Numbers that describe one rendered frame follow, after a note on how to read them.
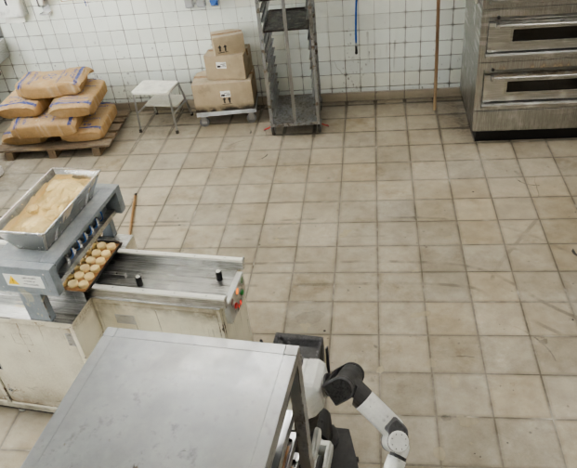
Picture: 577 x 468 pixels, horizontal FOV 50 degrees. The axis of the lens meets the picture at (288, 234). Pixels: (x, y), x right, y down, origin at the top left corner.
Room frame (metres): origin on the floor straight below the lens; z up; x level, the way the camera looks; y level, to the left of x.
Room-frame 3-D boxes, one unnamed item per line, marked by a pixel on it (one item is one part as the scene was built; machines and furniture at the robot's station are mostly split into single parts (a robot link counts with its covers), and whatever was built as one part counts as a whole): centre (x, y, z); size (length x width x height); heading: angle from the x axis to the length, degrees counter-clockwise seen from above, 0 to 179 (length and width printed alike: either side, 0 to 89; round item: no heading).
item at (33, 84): (6.03, 2.12, 0.62); 0.72 x 0.42 x 0.17; 86
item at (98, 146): (6.02, 2.17, 0.06); 1.20 x 0.80 x 0.11; 82
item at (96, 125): (5.99, 1.88, 0.19); 0.72 x 0.42 x 0.15; 174
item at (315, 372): (1.67, 0.05, 0.88); 0.34 x 0.30 x 0.36; 73
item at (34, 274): (2.62, 1.13, 1.01); 0.72 x 0.33 x 0.34; 163
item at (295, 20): (5.76, -0.23, 1.05); 0.60 x 0.40 x 0.01; 173
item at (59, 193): (2.62, 1.13, 1.28); 0.54 x 0.27 x 0.06; 163
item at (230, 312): (2.36, 0.30, 0.77); 0.24 x 0.04 x 0.14; 163
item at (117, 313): (2.47, 0.65, 0.45); 0.70 x 0.34 x 0.90; 73
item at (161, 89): (6.10, 1.13, 0.23); 0.45 x 0.45 x 0.46; 72
